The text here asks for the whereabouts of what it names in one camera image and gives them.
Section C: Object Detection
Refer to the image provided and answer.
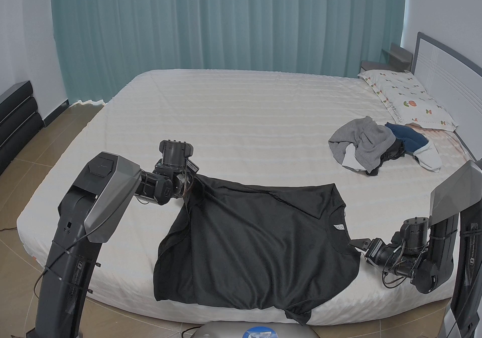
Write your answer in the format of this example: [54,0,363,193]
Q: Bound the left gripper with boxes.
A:
[174,159,201,198]

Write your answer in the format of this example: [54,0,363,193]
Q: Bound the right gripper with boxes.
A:
[348,238,397,274]

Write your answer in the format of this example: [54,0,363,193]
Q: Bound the black T-shirt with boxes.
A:
[152,173,361,326]

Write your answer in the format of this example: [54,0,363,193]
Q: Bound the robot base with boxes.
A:
[192,321,313,338]

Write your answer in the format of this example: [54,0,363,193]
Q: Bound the bed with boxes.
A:
[17,32,482,327]

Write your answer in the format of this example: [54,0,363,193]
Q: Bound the pile of clothes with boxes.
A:
[328,115,443,177]

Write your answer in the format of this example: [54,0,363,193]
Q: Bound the white printed pillow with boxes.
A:
[357,69,459,132]

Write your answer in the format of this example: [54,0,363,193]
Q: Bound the blue-green curtain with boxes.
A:
[51,0,409,104]

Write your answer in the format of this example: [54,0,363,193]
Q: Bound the grey bedside table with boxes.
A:
[361,43,415,74]

